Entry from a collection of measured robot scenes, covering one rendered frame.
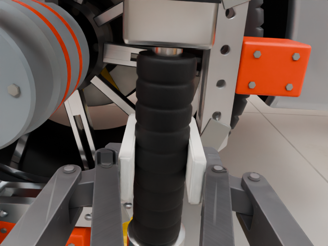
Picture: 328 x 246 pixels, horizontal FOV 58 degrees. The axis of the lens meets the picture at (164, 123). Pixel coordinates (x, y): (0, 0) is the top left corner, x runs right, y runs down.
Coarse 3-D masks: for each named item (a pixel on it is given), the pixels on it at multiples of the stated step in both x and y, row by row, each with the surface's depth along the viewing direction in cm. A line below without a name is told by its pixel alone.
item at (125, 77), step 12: (96, 0) 60; (108, 0) 60; (120, 0) 60; (108, 24) 58; (120, 24) 62; (120, 36) 63; (96, 48) 60; (120, 72) 66; (132, 72) 66; (120, 84) 67; (132, 84) 67; (84, 96) 68; (96, 96) 68
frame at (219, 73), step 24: (240, 0) 35; (240, 24) 36; (216, 48) 37; (240, 48) 38; (216, 72) 39; (216, 96) 40; (216, 120) 41; (216, 144) 42; (0, 192) 49; (24, 192) 50; (0, 216) 47
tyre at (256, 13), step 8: (256, 0) 43; (248, 8) 44; (256, 8) 44; (248, 16) 44; (256, 16) 44; (248, 24) 44; (256, 24) 44; (248, 32) 45; (256, 32) 45; (240, 96) 49; (248, 96) 49; (240, 104) 49; (232, 112) 50; (240, 112) 50; (232, 120) 50; (232, 128) 51; (0, 176) 54; (8, 176) 54
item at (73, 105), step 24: (72, 0) 45; (96, 24) 46; (120, 48) 48; (144, 48) 48; (96, 72) 49; (72, 96) 51; (120, 96) 51; (48, 120) 74; (72, 120) 52; (24, 144) 54; (48, 144) 65; (72, 144) 67; (96, 144) 55; (0, 168) 53; (24, 168) 55; (48, 168) 57
